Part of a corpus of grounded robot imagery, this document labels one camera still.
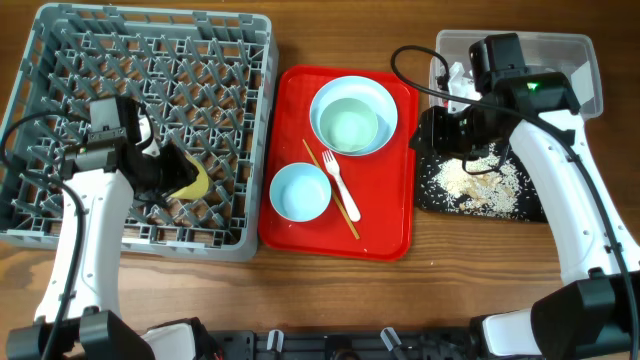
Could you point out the light blue plate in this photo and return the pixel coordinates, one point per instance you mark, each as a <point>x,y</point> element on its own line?
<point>367,90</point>

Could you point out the rice food scraps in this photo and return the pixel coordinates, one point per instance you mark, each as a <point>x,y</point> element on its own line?
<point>493,194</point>

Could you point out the light blue bowl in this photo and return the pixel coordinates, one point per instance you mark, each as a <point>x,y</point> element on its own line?
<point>300,192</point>

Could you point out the white tissue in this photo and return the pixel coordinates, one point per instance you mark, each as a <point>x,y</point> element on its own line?
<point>461,84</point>

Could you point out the yellow plastic cup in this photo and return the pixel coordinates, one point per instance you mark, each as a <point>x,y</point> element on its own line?
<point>199,187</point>

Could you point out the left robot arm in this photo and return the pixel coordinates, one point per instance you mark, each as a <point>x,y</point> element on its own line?
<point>117,163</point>

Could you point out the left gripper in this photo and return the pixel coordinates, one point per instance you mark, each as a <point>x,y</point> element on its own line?
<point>183,173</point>

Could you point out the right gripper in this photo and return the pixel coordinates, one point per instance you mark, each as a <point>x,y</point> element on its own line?
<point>432,128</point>

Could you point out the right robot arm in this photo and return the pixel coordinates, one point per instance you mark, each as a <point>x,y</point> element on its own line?
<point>537,117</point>

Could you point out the clear plastic bin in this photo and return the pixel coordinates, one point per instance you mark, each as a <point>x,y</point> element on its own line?
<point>571,54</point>

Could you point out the white plastic fork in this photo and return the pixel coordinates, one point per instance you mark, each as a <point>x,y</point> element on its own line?
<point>332,166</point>

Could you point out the red plastic tray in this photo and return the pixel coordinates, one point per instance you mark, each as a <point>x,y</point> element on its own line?
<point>382,183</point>

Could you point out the green bowl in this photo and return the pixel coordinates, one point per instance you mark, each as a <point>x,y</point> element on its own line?
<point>348,125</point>

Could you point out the black plastic tray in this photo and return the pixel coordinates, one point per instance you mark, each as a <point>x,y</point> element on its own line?
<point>528,206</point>

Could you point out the grey dishwasher rack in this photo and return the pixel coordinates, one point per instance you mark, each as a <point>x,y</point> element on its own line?
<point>205,78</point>

